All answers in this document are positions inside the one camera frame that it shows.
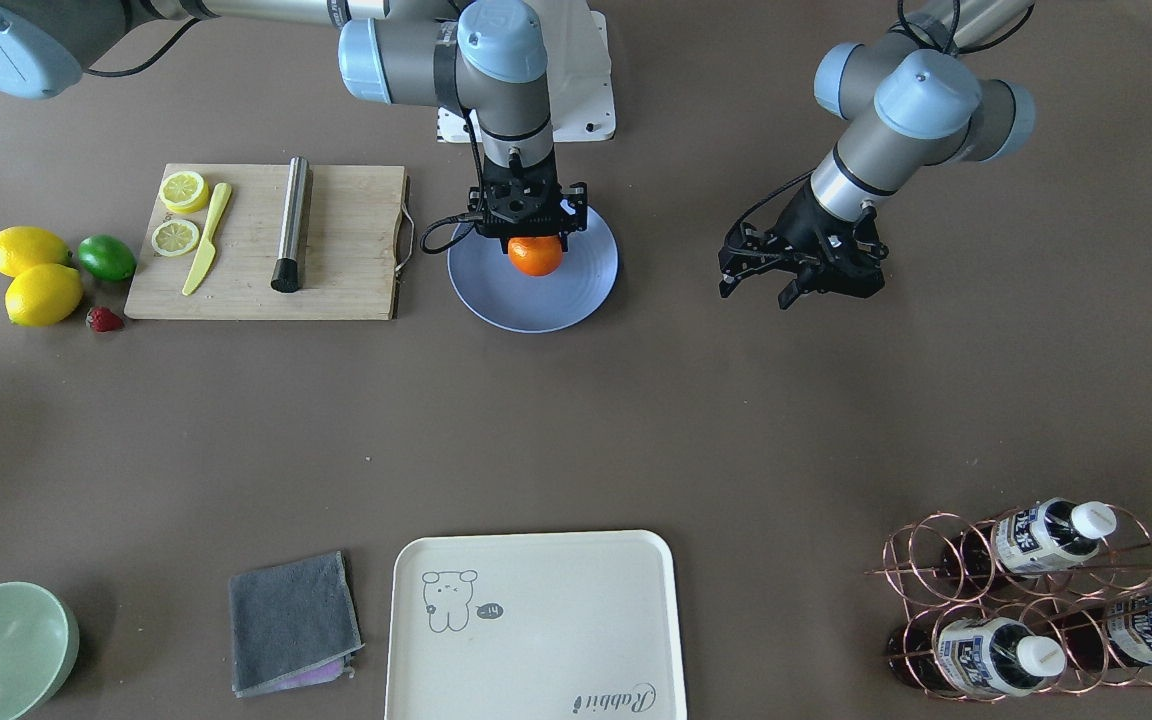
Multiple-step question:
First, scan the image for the lemon half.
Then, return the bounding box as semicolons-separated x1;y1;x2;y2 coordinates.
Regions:
157;170;211;215

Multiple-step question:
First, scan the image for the orange fruit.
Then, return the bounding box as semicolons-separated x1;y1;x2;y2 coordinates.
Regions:
506;234;564;276

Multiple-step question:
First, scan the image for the steel cylinder tool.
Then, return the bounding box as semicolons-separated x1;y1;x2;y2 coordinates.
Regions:
270;156;312;293

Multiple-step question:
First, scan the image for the green lime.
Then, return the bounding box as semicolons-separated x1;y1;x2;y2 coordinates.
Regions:
77;234;137;282

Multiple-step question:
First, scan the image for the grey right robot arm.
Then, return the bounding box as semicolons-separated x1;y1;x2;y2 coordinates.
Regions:
0;1;589;249

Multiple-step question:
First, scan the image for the red strawberry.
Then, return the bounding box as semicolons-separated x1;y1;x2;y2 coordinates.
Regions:
84;306;126;333

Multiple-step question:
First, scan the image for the yellow plastic knife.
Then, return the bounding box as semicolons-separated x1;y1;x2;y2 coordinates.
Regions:
180;182;233;296

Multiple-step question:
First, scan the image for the wooden cutting board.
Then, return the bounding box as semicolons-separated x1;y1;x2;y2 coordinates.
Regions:
124;162;407;320

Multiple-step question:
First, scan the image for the blue plate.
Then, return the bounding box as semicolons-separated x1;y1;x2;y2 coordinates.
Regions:
447;209;620;333

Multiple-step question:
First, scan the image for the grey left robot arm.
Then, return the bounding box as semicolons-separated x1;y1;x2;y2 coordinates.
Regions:
718;1;1036;306

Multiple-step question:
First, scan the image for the green bowl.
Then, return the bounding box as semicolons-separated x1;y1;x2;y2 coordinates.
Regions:
0;582;81;719

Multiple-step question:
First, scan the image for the dark drink bottle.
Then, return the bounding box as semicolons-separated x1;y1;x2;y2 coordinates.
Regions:
884;617;1068;700
1053;593;1152;670
938;497;1117;589

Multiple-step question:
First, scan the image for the grey folded cloth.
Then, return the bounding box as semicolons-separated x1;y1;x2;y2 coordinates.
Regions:
228;550;364;698

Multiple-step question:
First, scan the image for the lemon slice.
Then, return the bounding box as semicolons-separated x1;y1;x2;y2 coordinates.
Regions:
150;218;200;258

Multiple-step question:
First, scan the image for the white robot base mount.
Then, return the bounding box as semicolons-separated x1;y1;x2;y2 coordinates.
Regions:
437;0;617;144

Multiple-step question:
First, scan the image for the copper wire bottle rack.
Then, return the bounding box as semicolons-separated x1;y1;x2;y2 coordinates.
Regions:
879;502;1152;703

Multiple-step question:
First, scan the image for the yellow lemon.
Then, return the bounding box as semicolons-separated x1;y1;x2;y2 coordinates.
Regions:
0;225;70;278
3;263;83;327

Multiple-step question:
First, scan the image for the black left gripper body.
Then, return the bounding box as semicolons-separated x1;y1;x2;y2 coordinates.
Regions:
719;183;890;300

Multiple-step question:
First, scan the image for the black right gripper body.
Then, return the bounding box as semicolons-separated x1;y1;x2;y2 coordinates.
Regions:
467;160;588;253

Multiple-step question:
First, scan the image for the cream serving tray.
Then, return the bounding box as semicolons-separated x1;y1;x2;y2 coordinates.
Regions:
384;530;689;719

